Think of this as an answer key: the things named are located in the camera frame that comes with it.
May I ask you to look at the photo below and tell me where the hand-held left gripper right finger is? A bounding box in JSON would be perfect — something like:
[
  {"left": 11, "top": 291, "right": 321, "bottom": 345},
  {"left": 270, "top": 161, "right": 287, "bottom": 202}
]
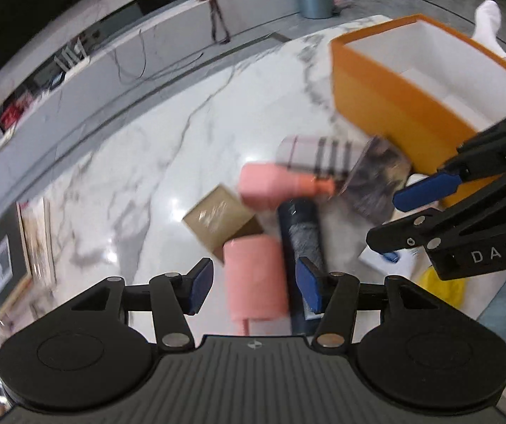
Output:
[{"left": 296, "top": 257, "right": 446, "bottom": 349}]

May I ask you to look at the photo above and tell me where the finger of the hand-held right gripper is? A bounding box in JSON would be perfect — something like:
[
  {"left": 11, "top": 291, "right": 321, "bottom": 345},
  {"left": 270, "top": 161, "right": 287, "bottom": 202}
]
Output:
[
  {"left": 365, "top": 165, "right": 506, "bottom": 252},
  {"left": 393, "top": 104, "right": 506, "bottom": 213}
]

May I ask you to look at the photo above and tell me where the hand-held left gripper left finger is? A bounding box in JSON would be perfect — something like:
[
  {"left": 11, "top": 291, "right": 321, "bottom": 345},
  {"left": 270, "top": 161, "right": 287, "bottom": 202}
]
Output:
[{"left": 65, "top": 257, "right": 215, "bottom": 349}]

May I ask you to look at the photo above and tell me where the pink towel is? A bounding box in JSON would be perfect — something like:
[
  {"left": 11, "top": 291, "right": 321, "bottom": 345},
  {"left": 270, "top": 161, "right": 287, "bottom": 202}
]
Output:
[{"left": 222, "top": 235, "right": 290, "bottom": 336}]

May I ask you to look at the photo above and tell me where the dark blue spray can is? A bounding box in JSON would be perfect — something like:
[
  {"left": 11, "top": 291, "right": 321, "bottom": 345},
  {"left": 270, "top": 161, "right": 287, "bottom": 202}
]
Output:
[{"left": 278, "top": 199, "right": 326, "bottom": 332}]

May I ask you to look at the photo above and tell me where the brown cardboard box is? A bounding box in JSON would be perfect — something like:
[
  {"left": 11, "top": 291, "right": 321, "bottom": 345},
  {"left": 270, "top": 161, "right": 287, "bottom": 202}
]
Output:
[{"left": 181, "top": 184, "right": 265, "bottom": 259}]

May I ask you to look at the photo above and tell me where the white blue printed packet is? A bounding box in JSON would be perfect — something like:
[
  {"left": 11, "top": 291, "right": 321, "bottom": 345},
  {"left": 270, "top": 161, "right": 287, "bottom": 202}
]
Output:
[{"left": 359, "top": 212, "right": 430, "bottom": 279}]

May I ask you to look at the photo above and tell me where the pink bottle orange cap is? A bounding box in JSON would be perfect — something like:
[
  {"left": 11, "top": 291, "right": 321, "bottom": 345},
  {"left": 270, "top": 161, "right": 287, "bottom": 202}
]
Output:
[{"left": 237, "top": 163, "right": 337, "bottom": 212}]

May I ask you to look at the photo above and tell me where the orange cardboard box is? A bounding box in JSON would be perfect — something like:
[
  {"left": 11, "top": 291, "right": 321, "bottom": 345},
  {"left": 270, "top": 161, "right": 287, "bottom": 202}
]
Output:
[{"left": 330, "top": 14, "right": 506, "bottom": 208}]

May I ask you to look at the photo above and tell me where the dark marbled packet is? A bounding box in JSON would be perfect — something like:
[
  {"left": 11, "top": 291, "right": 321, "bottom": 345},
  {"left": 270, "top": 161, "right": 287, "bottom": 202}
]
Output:
[{"left": 339, "top": 136, "right": 413, "bottom": 224}]

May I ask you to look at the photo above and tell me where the yellow packet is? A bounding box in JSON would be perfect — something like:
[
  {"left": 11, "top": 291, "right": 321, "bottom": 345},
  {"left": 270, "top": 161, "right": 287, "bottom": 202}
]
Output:
[{"left": 414, "top": 265, "right": 468, "bottom": 310}]

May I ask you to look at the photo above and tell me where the person's leg white sock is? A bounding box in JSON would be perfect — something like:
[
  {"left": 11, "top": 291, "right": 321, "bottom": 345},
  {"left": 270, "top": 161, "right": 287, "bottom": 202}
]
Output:
[{"left": 474, "top": 0, "right": 506, "bottom": 93}]

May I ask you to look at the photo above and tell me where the long grey tv bench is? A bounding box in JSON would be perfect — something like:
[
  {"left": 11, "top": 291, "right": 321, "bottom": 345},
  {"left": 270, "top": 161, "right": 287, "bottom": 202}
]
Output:
[{"left": 0, "top": 0, "right": 302, "bottom": 186}]

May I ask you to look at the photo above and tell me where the red box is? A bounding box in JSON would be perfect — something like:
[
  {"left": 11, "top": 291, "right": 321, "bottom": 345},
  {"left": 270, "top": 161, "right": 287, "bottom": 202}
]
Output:
[{"left": 0, "top": 94, "right": 33, "bottom": 130}]

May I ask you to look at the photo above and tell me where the white router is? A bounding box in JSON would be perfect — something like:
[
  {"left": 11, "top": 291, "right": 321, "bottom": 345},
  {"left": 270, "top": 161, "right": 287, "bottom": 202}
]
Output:
[{"left": 54, "top": 40, "right": 90, "bottom": 73}]

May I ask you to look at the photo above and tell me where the black television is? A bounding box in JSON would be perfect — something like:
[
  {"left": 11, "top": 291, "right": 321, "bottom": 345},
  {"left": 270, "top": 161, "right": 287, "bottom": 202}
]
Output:
[{"left": 0, "top": 0, "right": 136, "bottom": 84}]

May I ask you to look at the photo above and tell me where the dark picture frame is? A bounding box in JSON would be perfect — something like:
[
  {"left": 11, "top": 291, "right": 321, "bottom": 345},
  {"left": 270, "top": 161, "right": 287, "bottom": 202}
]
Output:
[{"left": 0, "top": 205, "right": 33, "bottom": 314}]

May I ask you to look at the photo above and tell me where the black cable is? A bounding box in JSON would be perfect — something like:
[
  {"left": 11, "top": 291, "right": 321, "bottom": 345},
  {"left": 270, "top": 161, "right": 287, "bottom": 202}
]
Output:
[{"left": 112, "top": 26, "right": 205, "bottom": 84}]

